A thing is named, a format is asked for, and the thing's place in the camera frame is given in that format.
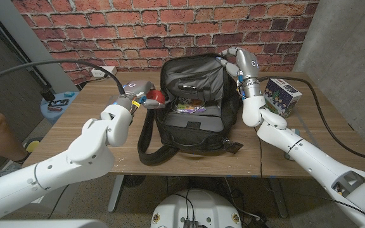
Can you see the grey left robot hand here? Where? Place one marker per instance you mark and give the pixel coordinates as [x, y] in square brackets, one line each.
[136, 90]

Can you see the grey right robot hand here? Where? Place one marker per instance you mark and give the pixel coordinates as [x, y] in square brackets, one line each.
[247, 63]

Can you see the black backpack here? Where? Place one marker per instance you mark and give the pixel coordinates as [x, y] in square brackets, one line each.
[198, 133]

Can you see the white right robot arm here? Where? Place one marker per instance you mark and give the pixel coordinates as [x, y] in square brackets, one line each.
[312, 161]

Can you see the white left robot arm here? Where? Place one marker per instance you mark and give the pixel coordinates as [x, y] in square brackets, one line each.
[74, 155]

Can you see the printed cardboard package box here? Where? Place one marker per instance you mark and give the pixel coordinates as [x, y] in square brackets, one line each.
[282, 96]

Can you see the white power strip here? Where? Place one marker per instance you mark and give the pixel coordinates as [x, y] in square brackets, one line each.
[98, 73]

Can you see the colourful printed packet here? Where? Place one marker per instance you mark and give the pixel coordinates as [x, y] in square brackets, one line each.
[189, 106]

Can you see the small blue item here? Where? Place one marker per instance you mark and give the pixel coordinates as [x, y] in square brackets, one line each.
[69, 94]

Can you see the small red item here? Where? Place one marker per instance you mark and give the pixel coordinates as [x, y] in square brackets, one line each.
[54, 109]

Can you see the light blue round stool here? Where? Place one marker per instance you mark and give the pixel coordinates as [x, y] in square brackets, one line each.
[54, 115]

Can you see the black cup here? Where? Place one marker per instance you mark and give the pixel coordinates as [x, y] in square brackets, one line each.
[47, 95]

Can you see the black round fan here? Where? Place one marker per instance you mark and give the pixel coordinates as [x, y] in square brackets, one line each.
[134, 180]

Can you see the grey table leg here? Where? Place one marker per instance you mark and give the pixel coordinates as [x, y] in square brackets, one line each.
[279, 198]
[115, 193]

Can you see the yellow black disc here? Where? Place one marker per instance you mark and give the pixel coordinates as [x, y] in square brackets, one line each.
[32, 145]

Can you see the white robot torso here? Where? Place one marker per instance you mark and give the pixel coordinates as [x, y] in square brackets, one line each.
[198, 209]

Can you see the grey sneaker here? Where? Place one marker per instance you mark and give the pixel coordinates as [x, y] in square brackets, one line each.
[9, 168]

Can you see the black power adapter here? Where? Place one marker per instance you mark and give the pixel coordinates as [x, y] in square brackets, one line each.
[260, 223]

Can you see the brick wall print backdrop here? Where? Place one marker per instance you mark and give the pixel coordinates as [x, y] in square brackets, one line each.
[170, 31]

